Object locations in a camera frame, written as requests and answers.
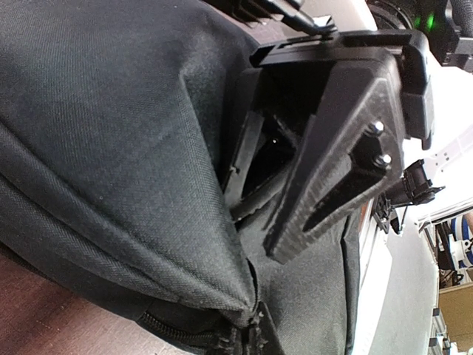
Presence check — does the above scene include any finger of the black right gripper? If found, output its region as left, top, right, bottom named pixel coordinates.
left=264, top=50, right=405, bottom=264
left=222, top=110, right=299, bottom=222

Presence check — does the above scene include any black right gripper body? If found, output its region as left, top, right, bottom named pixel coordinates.
left=249, top=0, right=473, bottom=151

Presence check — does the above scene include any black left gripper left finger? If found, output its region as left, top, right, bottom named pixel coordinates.
left=210, top=326, right=240, bottom=355

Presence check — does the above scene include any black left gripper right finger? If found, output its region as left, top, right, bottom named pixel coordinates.
left=245, top=302, right=285, bottom=355

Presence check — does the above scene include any black student backpack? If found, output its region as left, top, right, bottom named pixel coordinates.
left=1, top=1, right=360, bottom=354

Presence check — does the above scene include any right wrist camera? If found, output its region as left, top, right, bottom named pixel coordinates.
left=371, top=159, right=445, bottom=234

